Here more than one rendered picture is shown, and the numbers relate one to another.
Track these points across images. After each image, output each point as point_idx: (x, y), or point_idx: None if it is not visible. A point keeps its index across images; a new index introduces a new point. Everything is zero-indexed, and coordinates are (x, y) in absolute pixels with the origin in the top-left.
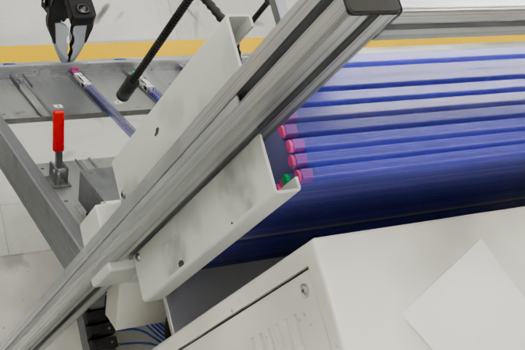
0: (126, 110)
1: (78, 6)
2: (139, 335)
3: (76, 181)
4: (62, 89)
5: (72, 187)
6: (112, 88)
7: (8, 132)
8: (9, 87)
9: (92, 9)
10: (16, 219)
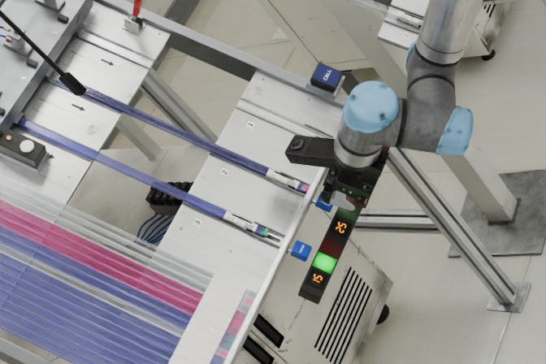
0: (205, 163)
1: (301, 140)
2: (153, 238)
3: (125, 36)
4: (282, 155)
5: (120, 28)
6: (255, 194)
7: (218, 47)
8: (312, 122)
9: (292, 153)
10: None
